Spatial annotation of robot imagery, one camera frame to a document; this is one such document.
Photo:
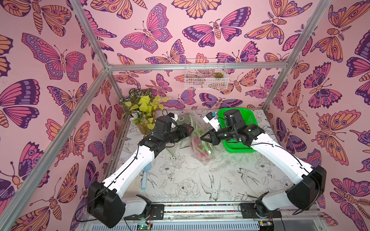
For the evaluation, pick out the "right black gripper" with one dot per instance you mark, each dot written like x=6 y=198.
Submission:
x=214 y=135

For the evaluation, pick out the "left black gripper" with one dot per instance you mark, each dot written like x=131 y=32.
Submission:
x=185 y=134

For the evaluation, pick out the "clear zip-top bag green seal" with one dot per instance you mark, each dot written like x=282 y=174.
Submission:
x=199 y=130

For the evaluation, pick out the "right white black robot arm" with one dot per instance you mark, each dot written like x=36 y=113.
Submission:
x=308 y=182

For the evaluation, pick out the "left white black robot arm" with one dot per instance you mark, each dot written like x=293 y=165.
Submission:
x=106 y=201

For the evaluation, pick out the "pink dragon fruit in bag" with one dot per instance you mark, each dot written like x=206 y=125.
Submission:
x=203 y=152

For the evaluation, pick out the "green plastic basket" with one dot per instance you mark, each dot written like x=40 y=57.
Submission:
x=245 y=119

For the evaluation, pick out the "potted plant yellow green leaves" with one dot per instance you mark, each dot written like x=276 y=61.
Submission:
x=141 y=106

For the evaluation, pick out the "light blue garden trowel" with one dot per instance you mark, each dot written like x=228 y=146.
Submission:
x=146 y=169

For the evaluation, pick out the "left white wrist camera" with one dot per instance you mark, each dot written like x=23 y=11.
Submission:
x=173 y=116

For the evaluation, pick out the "white wire wall basket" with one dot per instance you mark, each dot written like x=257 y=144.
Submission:
x=200 y=75

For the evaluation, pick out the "small succulent in wire basket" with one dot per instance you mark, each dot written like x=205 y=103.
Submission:
x=218 y=75

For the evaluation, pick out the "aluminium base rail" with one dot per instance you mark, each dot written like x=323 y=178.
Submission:
x=222 y=216

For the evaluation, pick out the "aluminium frame struts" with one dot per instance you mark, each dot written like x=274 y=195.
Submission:
x=18 y=203

